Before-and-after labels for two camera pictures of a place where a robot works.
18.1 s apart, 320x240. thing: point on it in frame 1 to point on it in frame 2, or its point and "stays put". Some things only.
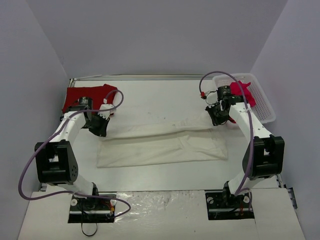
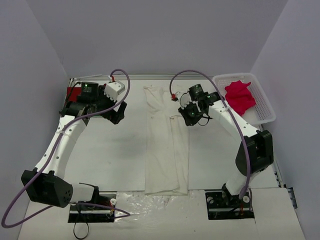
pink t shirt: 236,89 stays put
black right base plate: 222,205 stays put
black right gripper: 216,113 to 187,115
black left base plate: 89,209 stays put
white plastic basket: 262,108 stays put
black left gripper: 97,125 to 116,113
